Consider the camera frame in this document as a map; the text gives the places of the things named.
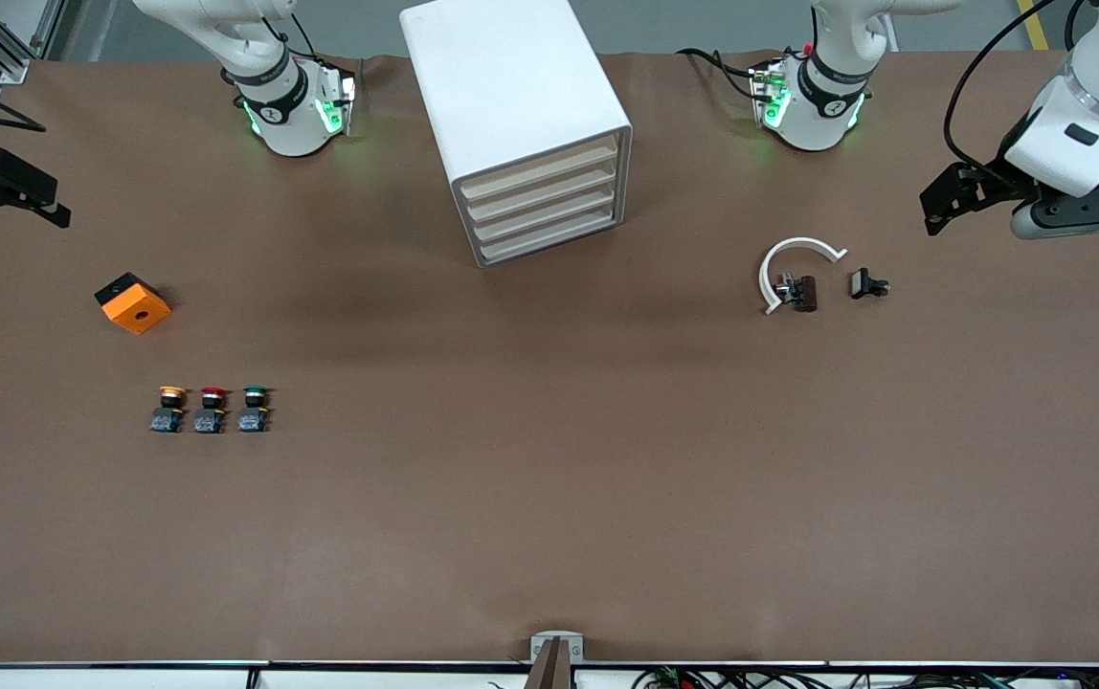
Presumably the green push button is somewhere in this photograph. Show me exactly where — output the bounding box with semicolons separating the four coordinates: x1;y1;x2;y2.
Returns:
236;386;275;433

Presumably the white arm base connector plate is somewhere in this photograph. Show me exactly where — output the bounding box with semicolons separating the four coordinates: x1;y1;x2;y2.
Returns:
749;57;792;127
318;62;359;137

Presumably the yellow push button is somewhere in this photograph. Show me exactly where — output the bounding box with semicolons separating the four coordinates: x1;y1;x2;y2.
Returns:
149;386;190;434

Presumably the red push button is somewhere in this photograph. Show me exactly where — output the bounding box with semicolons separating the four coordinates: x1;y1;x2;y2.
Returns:
192;386;233;434

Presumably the orange and black box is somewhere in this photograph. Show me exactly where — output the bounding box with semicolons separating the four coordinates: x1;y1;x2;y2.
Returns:
94;272;172;336

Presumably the small brown component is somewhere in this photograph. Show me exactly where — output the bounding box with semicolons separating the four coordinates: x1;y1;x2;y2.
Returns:
774;273;819;313

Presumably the white curved plastic piece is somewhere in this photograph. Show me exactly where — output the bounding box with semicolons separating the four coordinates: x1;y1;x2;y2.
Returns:
758;236;848;316

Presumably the brown table cover mat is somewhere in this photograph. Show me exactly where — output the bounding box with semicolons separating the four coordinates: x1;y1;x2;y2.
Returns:
0;50;1099;666

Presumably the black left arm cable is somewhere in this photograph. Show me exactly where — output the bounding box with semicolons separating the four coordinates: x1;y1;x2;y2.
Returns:
944;0;1058;175

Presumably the black base cable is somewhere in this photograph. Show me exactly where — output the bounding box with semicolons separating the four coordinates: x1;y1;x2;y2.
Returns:
676;46;780;101
258;0;323;70

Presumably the white table edge rail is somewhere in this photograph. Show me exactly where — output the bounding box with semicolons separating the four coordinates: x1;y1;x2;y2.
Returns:
0;660;1099;689

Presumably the small grey metal bracket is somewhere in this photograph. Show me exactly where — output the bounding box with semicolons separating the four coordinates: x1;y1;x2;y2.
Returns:
530;632;584;663

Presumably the brown camera post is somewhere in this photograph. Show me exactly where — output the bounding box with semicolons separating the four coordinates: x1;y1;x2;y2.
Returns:
524;639;574;689

